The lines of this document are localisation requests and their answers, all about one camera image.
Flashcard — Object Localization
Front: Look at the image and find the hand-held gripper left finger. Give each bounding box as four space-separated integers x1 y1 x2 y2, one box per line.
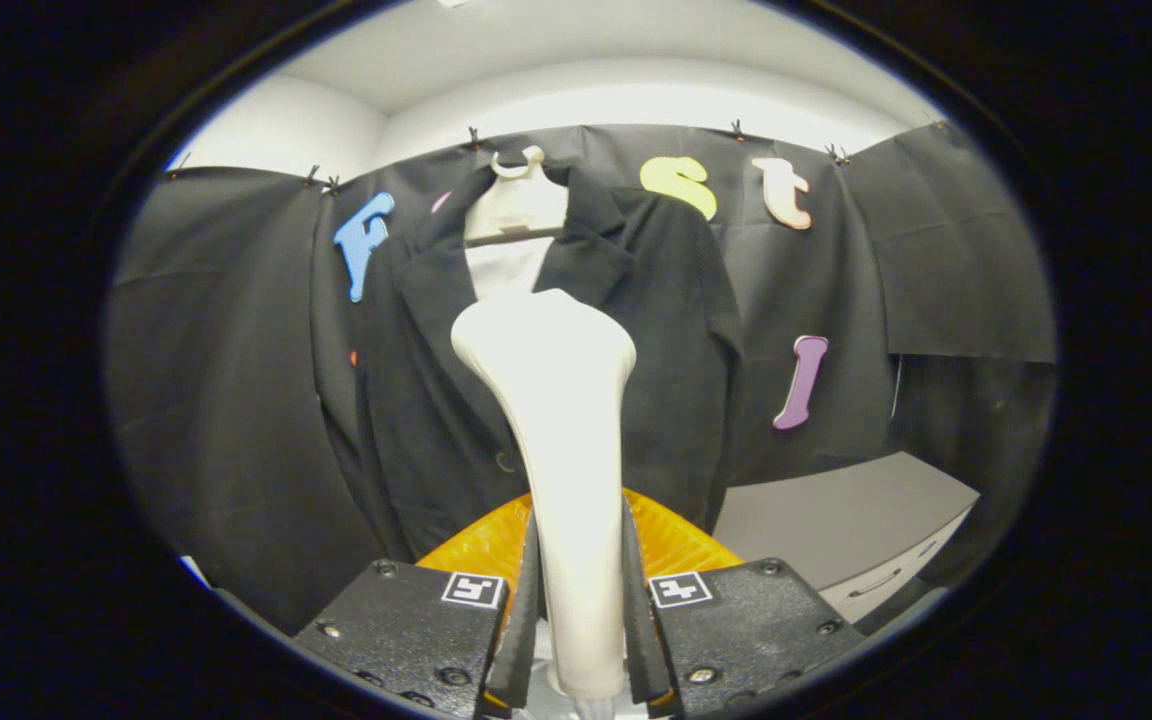
294 492 538 720

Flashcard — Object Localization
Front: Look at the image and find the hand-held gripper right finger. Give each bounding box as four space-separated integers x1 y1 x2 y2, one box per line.
622 488 863 720

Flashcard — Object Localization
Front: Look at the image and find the white garment steamer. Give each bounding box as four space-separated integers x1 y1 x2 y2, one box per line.
450 288 638 720

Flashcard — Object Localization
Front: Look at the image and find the black blazer jacket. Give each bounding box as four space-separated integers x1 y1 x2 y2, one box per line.
311 158 746 567

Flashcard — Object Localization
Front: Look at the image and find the white shirt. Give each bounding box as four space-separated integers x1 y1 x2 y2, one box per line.
463 236 556 302

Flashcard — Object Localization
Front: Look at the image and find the white clothes hanger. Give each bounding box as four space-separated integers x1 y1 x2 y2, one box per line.
462 145 570 247

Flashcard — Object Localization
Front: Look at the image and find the grey cabinet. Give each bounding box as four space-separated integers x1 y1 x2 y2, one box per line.
711 451 981 627

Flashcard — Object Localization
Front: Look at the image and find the black backdrop cloth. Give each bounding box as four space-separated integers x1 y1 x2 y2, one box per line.
104 118 1058 638

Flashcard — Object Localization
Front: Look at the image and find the row of black clips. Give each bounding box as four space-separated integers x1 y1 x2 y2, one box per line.
168 118 949 197

